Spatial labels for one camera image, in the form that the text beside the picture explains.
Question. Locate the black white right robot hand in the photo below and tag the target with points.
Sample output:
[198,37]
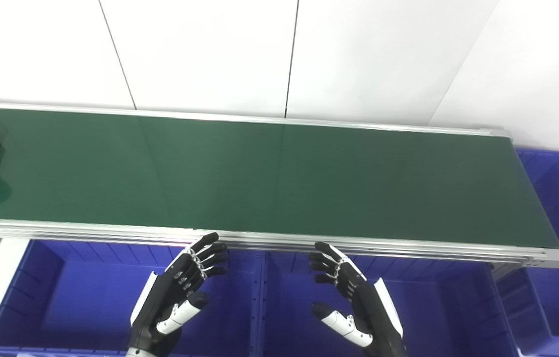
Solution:
[368,312]

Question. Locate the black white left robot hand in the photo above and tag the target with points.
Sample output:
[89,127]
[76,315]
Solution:
[170,292]

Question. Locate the green conveyor belt aluminium frame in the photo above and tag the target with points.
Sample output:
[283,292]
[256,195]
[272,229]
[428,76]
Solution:
[269,178]

